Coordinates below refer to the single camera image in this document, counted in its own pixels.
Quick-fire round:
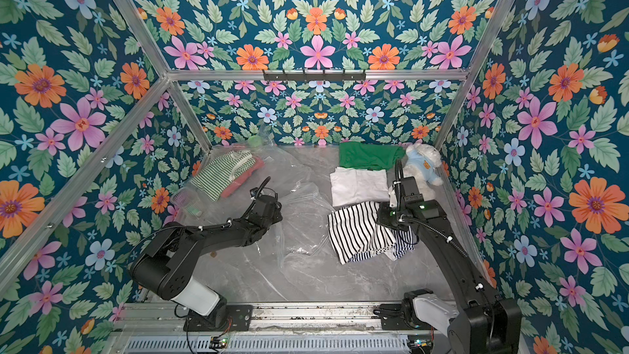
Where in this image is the clear plastic vacuum bag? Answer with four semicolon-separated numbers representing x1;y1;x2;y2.
171;138;333;267

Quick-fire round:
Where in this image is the black white striped garment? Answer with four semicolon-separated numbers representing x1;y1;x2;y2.
328;202;396;265

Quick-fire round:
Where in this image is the green t-shirt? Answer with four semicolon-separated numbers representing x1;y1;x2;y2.
339;142;406;170

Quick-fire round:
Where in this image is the blue white striped garment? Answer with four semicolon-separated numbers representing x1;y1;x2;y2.
349;226;419;262

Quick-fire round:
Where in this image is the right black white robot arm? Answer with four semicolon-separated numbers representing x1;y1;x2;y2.
375;162;523;353

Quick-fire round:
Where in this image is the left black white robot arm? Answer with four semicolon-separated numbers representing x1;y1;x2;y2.
129;176;283;318

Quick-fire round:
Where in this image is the red garment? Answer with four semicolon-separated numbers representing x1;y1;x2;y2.
220;147;265;198

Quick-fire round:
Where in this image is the white teddy bear blue shirt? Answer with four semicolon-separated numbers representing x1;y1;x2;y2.
403;144;443;200

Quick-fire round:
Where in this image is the green white striped garment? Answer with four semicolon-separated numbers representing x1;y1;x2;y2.
191;150;256;201

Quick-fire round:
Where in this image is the aluminium front rail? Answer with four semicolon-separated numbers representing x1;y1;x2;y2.
113;302;401;334

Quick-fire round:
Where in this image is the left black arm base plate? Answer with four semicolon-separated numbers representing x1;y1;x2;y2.
183;305;253;333

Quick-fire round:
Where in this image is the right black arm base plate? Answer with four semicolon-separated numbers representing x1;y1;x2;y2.
373;302;450;334

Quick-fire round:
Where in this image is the white slotted cable duct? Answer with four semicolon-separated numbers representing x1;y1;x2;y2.
118;335;410;353

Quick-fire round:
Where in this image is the black wall hook rail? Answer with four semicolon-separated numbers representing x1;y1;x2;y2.
262;70;367;83

